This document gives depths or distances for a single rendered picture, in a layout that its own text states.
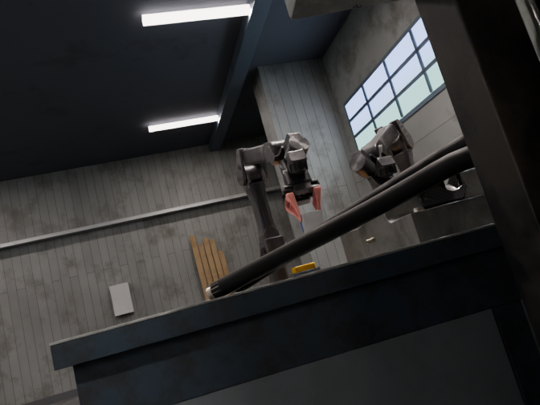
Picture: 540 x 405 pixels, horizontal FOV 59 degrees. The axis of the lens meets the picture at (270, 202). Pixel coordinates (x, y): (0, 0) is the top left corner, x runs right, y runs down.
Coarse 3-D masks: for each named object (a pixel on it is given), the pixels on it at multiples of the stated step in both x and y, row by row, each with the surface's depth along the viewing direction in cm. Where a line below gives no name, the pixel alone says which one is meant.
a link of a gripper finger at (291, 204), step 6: (288, 198) 124; (294, 198) 124; (300, 198) 130; (306, 198) 130; (288, 204) 128; (294, 204) 124; (300, 204) 130; (288, 210) 128; (294, 210) 128; (300, 216) 123
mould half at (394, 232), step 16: (464, 176) 106; (480, 192) 105; (400, 208) 102; (432, 208) 90; (448, 208) 91; (464, 208) 91; (480, 208) 91; (368, 224) 113; (384, 224) 103; (400, 224) 95; (416, 224) 89; (432, 224) 90; (448, 224) 90; (464, 224) 90; (480, 224) 91; (352, 240) 128; (384, 240) 106; (400, 240) 97; (416, 240) 90; (352, 256) 132; (368, 256) 119
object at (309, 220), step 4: (312, 212) 122; (316, 212) 122; (320, 212) 122; (304, 216) 121; (308, 216) 121; (312, 216) 122; (316, 216) 122; (320, 216) 122; (304, 220) 121; (308, 220) 121; (312, 220) 121; (316, 220) 121; (320, 220) 122; (304, 224) 122; (308, 224) 121; (312, 224) 121; (316, 224) 121; (304, 228) 123; (308, 228) 121; (312, 228) 121
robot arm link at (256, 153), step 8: (264, 144) 140; (272, 144) 135; (280, 144) 136; (240, 152) 156; (248, 152) 154; (256, 152) 148; (264, 152) 140; (240, 160) 156; (248, 160) 154; (256, 160) 149; (264, 160) 142; (240, 168) 158; (264, 168) 160; (240, 176) 159; (240, 184) 160
